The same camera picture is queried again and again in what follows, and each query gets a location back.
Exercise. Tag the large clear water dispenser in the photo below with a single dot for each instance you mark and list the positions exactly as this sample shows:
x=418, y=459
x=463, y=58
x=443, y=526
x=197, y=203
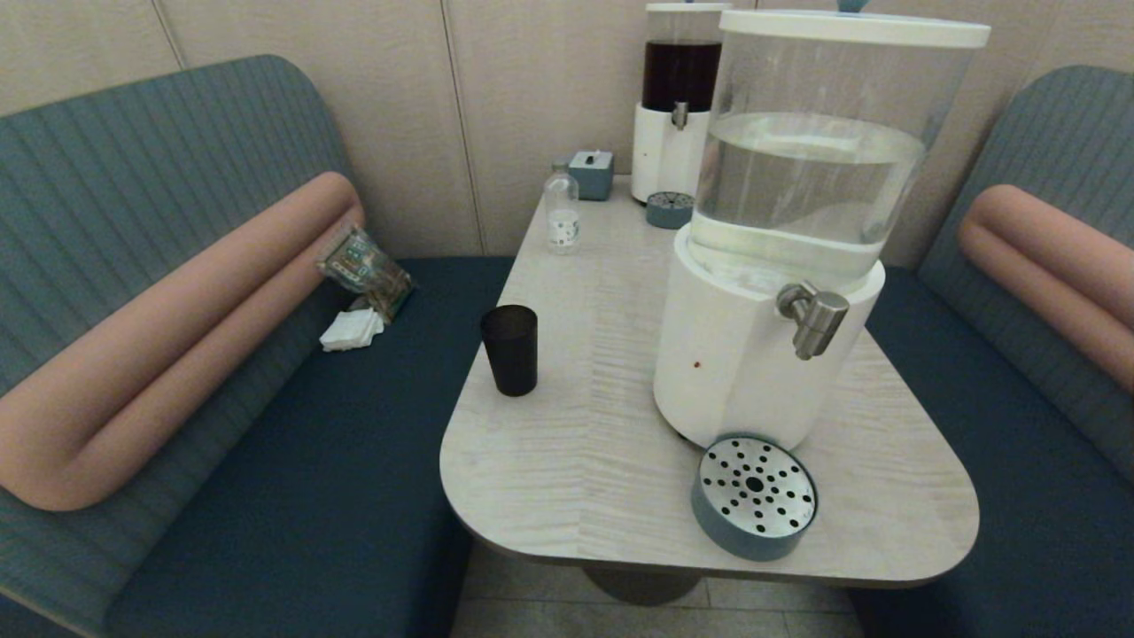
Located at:
x=735, y=354

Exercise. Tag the small silver dispenser tap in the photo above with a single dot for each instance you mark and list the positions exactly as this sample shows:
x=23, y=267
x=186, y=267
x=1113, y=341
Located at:
x=679, y=115

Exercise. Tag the large blue perforated drip tray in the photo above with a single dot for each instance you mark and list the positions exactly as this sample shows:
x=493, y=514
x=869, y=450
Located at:
x=753, y=487

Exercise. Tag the golden table pedestal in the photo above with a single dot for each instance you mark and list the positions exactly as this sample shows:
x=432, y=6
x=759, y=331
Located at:
x=642, y=587

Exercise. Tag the teal tissue box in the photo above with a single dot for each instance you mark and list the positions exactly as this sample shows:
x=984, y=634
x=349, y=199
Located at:
x=592, y=177

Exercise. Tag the small blue drip tray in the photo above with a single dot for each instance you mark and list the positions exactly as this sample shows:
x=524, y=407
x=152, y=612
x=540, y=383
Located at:
x=669, y=211

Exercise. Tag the white paper napkins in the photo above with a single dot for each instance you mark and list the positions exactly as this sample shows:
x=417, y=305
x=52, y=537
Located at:
x=353, y=330

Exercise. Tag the small clear plastic bottle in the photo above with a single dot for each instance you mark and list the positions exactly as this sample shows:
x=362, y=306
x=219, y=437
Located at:
x=562, y=221

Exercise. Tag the pink bolster cushion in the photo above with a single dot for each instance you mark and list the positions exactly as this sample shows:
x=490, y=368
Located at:
x=177, y=337
x=1054, y=266

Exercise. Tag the blue upholstered bench sofa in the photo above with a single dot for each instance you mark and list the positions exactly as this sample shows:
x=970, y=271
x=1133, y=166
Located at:
x=354, y=461
x=1019, y=461

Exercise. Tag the silver water dispenser tap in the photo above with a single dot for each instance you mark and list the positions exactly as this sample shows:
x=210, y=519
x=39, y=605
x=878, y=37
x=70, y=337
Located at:
x=819, y=319

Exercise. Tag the black plastic cup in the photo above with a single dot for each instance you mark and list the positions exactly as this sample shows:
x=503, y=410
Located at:
x=511, y=354

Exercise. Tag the blue dispenser lid knob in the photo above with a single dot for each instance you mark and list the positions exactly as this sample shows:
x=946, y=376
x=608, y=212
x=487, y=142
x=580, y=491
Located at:
x=854, y=5

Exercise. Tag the clear plastic snack bag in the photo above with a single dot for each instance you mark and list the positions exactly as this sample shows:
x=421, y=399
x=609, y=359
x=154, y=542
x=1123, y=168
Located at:
x=365, y=270

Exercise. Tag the small dark drink dispenser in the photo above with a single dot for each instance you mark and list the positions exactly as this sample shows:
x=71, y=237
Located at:
x=664, y=151

